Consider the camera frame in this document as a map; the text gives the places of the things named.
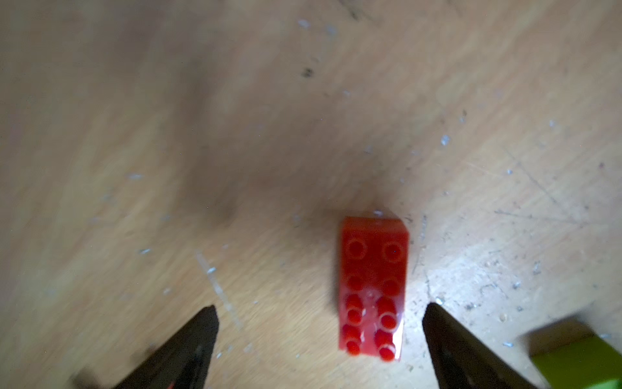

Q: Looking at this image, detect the red long lego brick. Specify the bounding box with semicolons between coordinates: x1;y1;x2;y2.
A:
338;217;410;362

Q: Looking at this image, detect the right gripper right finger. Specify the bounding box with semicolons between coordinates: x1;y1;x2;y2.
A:
422;303;534;388

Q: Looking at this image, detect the green square lego brick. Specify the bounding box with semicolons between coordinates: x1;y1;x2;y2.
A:
530;336;621;389

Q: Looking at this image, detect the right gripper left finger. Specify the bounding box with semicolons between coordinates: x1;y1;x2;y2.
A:
116;306;220;389

